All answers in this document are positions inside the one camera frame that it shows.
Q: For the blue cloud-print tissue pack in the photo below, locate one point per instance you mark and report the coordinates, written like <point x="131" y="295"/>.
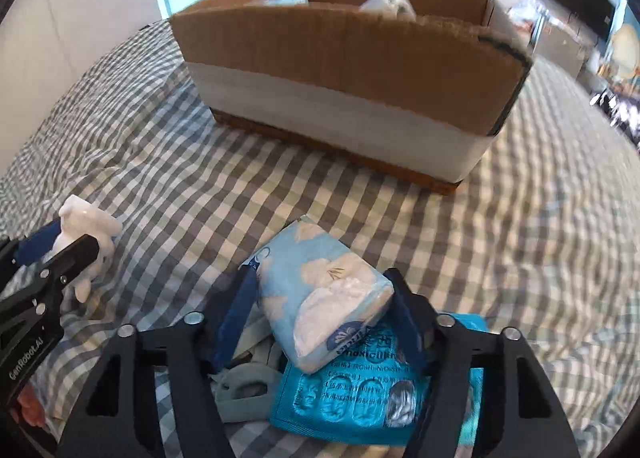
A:
<point x="320" y="278"/>

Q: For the white plastic-wrapped item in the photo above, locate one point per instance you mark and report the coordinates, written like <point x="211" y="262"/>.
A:
<point x="387" y="1"/>

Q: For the grey checkered bedsheet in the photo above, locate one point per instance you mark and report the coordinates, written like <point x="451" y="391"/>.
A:
<point x="175" y="178"/>

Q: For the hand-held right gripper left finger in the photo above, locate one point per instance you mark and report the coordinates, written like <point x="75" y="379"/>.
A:
<point x="236" y="320"/>

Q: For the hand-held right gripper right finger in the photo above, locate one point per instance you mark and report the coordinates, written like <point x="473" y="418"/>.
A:
<point x="412" y="333"/>

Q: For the grey cabinet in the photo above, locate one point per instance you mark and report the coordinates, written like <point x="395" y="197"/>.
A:
<point x="562" y="46"/>

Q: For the white figurine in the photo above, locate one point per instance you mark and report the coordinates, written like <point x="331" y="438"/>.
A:
<point x="86" y="218"/>

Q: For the red printed packet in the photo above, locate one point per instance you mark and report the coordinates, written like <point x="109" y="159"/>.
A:
<point x="30" y="408"/>

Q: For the cardboard box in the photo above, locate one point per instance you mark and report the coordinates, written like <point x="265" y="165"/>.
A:
<point x="350" y="68"/>

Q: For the blue blister pill pack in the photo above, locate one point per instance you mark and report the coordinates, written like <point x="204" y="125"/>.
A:
<point x="350" y="400"/>

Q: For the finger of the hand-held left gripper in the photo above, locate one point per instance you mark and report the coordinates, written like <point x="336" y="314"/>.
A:
<point x="75" y="253"/>
<point x="37" y="243"/>

